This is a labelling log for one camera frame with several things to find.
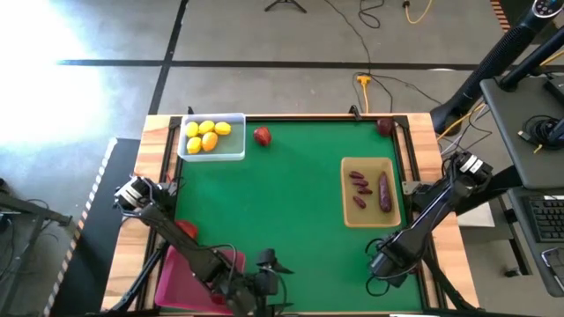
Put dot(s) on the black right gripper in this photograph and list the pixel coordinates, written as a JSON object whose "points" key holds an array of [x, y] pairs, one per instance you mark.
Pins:
{"points": [[394, 262]]}

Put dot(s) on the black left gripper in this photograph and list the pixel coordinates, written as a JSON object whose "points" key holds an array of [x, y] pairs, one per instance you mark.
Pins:
{"points": [[242, 288]]}

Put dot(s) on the small purple sweet potato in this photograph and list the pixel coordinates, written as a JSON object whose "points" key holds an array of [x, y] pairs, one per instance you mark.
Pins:
{"points": [[360, 182], [359, 202], [365, 190], [356, 174]]}

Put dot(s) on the red yellow peach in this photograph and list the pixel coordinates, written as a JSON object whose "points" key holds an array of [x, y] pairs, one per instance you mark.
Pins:
{"points": [[190, 226]]}

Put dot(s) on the glossy red apple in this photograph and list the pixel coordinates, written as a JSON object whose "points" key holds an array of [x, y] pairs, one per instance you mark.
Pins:
{"points": [[262, 135]]}

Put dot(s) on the yellow orange lemon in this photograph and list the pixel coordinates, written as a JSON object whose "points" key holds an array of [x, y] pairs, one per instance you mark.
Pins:
{"points": [[209, 141]]}

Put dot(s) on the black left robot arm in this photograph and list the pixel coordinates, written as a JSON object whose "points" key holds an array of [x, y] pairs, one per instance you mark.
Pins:
{"points": [[198, 255]]}

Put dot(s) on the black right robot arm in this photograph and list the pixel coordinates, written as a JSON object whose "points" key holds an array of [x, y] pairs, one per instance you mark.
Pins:
{"points": [[440, 207]]}

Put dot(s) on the tan plastic basket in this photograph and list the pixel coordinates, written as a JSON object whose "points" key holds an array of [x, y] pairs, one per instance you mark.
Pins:
{"points": [[372, 218]]}

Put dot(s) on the large purple sweet potato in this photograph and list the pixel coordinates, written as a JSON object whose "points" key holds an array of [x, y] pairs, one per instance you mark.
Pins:
{"points": [[385, 192]]}

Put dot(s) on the pink plastic basket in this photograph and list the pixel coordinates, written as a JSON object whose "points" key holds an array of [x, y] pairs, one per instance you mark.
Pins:
{"points": [[176, 286]]}

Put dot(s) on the green table mat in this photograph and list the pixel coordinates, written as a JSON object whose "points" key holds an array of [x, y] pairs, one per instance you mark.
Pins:
{"points": [[299, 198]]}

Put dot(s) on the white box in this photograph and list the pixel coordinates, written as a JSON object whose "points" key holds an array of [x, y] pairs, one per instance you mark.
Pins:
{"points": [[478, 218]]}

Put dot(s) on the black desk leg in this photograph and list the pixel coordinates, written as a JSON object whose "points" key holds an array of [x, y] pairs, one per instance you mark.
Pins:
{"points": [[502, 187]]}

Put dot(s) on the grey keyboard tray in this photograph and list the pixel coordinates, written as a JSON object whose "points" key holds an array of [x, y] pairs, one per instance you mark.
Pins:
{"points": [[529, 264]]}

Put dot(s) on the clear white plastic basket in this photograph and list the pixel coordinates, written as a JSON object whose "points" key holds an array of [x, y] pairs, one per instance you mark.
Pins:
{"points": [[231, 147]]}

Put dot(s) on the black clamp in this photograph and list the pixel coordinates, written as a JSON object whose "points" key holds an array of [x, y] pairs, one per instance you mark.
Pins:
{"points": [[354, 112], [190, 110]]}

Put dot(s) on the black keyboard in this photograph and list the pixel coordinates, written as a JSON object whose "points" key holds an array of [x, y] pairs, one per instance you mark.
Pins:
{"points": [[548, 218]]}

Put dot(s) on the black phone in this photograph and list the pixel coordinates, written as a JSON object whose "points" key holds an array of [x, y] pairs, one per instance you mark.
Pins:
{"points": [[556, 260]]}

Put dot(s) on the black floor mat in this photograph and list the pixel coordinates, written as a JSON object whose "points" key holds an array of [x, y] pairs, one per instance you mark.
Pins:
{"points": [[94, 264]]}

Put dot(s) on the grey desk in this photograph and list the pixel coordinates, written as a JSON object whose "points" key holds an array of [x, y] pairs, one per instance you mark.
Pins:
{"points": [[515, 132]]}

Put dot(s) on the yellow power plug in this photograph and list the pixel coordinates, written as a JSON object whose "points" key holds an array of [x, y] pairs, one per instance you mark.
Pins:
{"points": [[364, 80]]}

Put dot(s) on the black tower fan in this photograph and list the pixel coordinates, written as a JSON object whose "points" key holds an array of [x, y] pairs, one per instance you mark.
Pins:
{"points": [[498, 57]]}

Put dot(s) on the black stand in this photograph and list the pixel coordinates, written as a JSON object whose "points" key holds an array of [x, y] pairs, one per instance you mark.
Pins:
{"points": [[35, 211]]}

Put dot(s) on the black pole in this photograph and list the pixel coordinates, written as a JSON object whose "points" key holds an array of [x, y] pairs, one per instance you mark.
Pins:
{"points": [[533, 57]]}

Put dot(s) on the black tripod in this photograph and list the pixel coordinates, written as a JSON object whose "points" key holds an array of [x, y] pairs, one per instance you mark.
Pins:
{"points": [[285, 3]]}

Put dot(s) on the black frame brace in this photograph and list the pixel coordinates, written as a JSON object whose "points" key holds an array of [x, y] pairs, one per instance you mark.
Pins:
{"points": [[447, 286], [141, 277]]}

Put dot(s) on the black table frame rail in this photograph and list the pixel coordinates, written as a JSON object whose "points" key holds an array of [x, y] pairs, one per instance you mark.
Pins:
{"points": [[308, 117]]}

